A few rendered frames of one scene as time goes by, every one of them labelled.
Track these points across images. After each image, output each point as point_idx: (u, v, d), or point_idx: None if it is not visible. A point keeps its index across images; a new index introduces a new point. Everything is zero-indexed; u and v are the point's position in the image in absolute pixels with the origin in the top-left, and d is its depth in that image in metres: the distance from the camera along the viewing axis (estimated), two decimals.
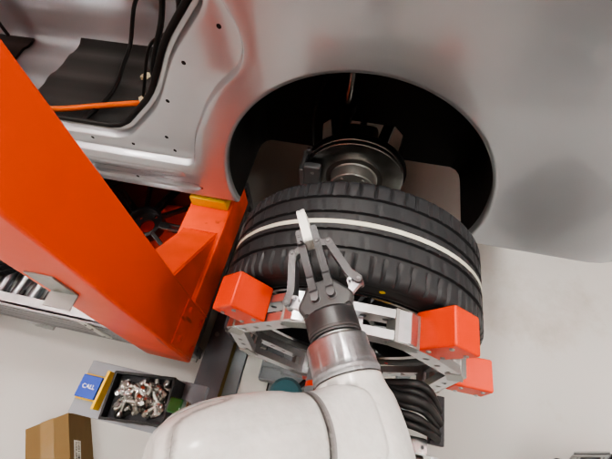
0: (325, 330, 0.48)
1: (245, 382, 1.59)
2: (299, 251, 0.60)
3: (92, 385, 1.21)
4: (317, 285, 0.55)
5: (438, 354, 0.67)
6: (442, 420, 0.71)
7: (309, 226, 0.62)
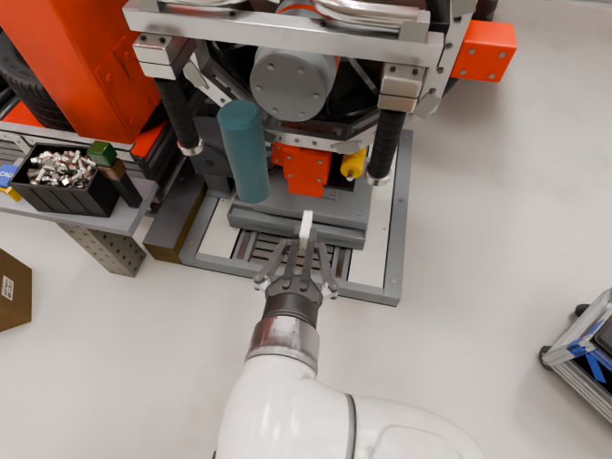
0: None
1: (213, 229, 1.36)
2: (314, 251, 0.60)
3: (11, 174, 0.98)
4: None
5: None
6: (447, 3, 0.48)
7: None
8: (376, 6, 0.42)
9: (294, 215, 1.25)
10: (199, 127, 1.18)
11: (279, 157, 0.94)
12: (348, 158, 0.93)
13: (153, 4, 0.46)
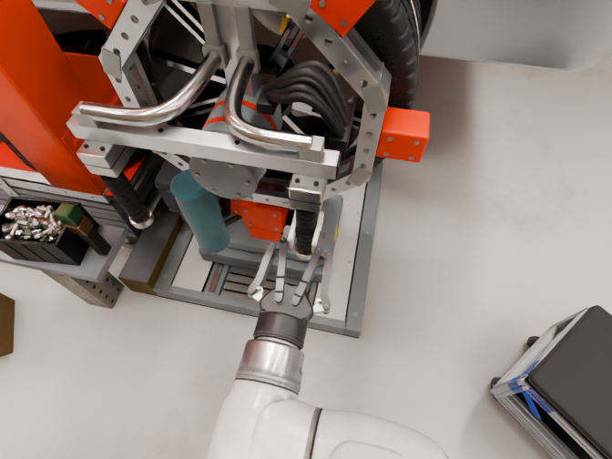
0: (270, 334, 0.49)
1: (187, 262, 1.43)
2: (278, 246, 0.60)
3: None
4: (287, 288, 0.56)
5: (336, 11, 0.51)
6: (348, 118, 0.55)
7: (320, 230, 0.62)
8: (276, 136, 0.49)
9: (261, 251, 1.32)
10: (170, 170, 1.25)
11: (237, 209, 1.01)
12: None
13: (91, 122, 0.54)
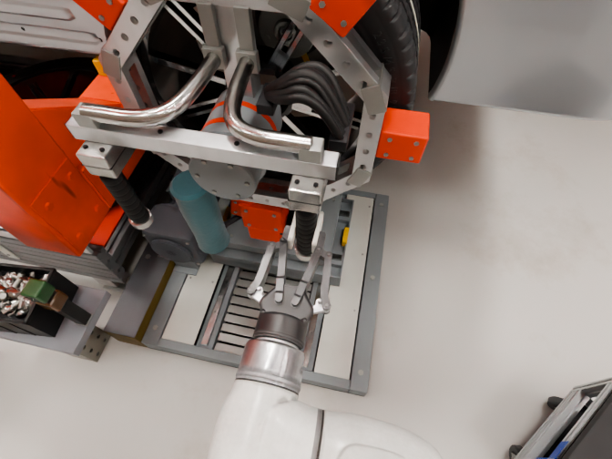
0: (270, 334, 0.49)
1: (178, 311, 1.32)
2: (278, 246, 0.60)
3: None
4: (287, 288, 0.56)
5: (336, 12, 0.51)
6: (348, 119, 0.55)
7: (320, 230, 0.62)
8: (276, 137, 0.49)
9: (261, 251, 1.32)
10: (159, 218, 1.15)
11: (237, 209, 1.01)
12: None
13: (91, 123, 0.54)
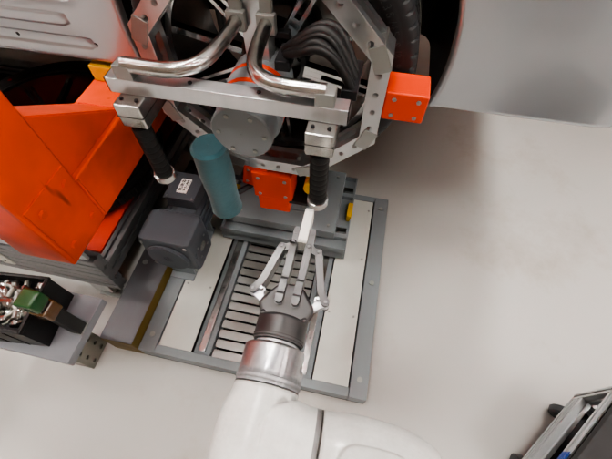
0: (270, 334, 0.49)
1: (176, 317, 1.31)
2: (288, 247, 0.60)
3: None
4: (287, 288, 0.56)
5: None
6: (358, 73, 0.61)
7: (310, 229, 0.62)
8: (294, 83, 0.55)
9: (270, 225, 1.38)
10: (156, 224, 1.13)
11: (249, 178, 1.07)
12: (310, 178, 1.07)
13: (127, 75, 0.60)
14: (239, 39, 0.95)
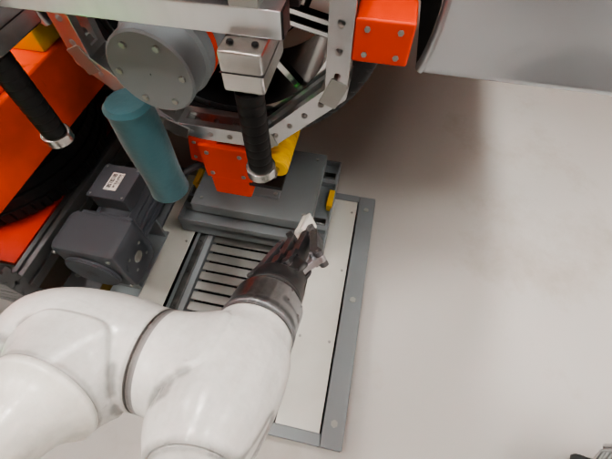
0: None
1: None
2: (287, 241, 0.59)
3: None
4: (281, 260, 0.52)
5: None
6: None
7: (307, 225, 0.62)
8: None
9: (235, 215, 1.17)
10: (75, 229, 0.90)
11: (197, 153, 0.87)
12: (271, 153, 0.86)
13: None
14: None
